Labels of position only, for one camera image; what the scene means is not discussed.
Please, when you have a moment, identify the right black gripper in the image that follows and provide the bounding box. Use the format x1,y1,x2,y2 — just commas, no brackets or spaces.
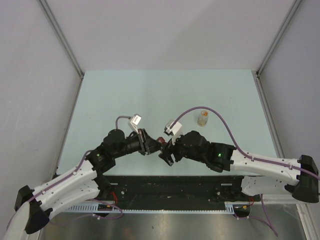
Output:
158,131,206,167

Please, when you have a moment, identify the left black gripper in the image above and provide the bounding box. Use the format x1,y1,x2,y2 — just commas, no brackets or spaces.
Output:
112,128,163,159

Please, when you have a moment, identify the red pill organizer box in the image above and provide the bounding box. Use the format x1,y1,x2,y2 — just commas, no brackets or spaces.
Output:
156,136,172,148

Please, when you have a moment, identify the clear pill bottle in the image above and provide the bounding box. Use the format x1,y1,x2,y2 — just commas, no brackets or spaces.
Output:
197,110,209,127

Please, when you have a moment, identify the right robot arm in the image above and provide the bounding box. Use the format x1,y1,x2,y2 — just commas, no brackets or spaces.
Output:
157,130,320,203

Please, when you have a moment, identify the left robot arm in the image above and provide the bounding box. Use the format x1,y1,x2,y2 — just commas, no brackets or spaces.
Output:
14,128,165,235

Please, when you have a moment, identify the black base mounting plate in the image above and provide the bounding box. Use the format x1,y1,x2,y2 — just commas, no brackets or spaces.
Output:
96,176,261,212

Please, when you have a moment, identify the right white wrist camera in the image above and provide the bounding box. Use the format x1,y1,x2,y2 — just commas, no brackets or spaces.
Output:
164,120,183,139

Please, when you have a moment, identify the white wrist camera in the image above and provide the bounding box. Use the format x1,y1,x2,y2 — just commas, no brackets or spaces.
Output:
128,114,142,133
164,120,183,139

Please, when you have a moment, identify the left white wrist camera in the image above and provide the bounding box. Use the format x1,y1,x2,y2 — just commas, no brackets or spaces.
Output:
128,114,142,133

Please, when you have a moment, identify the white slotted cable duct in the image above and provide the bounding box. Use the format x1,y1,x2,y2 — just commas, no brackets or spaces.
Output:
59,201,237,215

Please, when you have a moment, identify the left aluminium frame post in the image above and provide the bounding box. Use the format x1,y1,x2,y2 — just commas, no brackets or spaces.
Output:
37,0,84,79

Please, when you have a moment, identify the aluminium frame post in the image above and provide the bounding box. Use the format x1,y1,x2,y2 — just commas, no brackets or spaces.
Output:
256,0,305,76
37,0,84,79

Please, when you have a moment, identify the right aluminium frame post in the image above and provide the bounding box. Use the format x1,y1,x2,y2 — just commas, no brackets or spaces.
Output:
256,0,305,76

